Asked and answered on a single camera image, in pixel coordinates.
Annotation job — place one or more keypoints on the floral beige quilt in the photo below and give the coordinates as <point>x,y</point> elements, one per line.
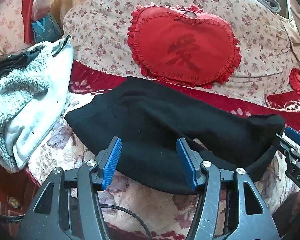
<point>99,35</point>

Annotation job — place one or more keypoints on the brown wooden cabinet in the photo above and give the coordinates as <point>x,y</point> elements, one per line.
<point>16,192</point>

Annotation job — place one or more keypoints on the teal bag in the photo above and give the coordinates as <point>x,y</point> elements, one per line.
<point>46,29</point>

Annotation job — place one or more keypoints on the red heart-shaped pillow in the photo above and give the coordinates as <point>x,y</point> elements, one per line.
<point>184,46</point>

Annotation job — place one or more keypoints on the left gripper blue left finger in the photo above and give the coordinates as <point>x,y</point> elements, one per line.
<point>108,162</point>

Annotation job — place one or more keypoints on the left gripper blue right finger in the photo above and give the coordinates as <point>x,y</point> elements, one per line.
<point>190,165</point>

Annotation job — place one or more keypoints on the black folded garment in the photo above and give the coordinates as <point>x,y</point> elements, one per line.
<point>17,61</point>

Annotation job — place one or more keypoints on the black pants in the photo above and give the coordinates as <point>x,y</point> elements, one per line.
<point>150,117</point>

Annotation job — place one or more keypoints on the beige cloth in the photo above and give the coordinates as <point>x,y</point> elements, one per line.
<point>292,26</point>

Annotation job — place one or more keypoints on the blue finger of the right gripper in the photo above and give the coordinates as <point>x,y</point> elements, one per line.
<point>293,135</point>

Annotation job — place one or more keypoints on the light blue fleece jacket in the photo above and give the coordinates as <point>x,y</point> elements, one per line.
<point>32,98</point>

